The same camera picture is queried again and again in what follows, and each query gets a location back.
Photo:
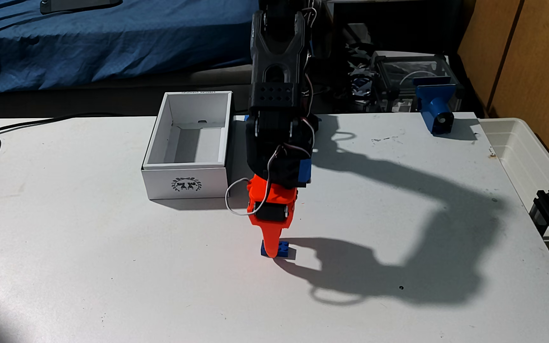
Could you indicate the wooden cupboard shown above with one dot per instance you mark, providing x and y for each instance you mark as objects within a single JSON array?
[{"x": 532, "y": 62}]

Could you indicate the dark flat device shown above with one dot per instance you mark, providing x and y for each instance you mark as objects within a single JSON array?
[{"x": 79, "y": 4}]

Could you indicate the blue bed sheet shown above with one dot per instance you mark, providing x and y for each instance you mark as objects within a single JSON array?
[{"x": 112, "y": 43}]

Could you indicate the white plastic tub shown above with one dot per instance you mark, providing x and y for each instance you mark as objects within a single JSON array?
[{"x": 517, "y": 152}]

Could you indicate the clear enclosure black frame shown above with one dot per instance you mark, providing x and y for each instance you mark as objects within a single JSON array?
[{"x": 398, "y": 76}]

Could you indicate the blue toy brick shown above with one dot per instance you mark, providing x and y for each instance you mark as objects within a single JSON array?
[{"x": 284, "y": 248}]

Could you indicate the white cardboard box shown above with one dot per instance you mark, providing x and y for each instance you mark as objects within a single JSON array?
[{"x": 186, "y": 183}]

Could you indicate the blue printed clamp mount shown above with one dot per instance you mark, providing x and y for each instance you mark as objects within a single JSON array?
[{"x": 434, "y": 107}]

